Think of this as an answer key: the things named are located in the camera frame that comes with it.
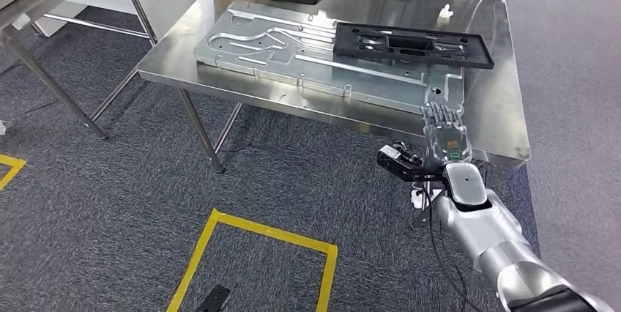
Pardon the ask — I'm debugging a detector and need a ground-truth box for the large stamped metal panel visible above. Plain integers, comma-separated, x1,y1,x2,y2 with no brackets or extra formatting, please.
193,0,466,116

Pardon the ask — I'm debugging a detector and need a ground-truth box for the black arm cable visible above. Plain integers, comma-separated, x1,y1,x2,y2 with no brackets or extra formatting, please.
412,181,469,312

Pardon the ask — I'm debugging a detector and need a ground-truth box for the stainless steel workbench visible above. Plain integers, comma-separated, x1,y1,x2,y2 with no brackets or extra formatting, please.
137,0,531,175

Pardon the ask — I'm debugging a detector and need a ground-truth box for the black plastic plate frame part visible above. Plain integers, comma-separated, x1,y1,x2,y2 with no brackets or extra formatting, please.
335,22,495,70

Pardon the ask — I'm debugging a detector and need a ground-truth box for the white plug connector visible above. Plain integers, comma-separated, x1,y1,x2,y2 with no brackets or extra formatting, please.
411,188,442,209

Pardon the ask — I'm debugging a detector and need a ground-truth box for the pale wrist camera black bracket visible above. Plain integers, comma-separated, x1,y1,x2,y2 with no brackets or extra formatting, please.
377,144,447,183

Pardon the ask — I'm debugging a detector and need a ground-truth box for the black flat robot foot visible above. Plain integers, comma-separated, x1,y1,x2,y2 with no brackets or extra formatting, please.
193,284,231,312

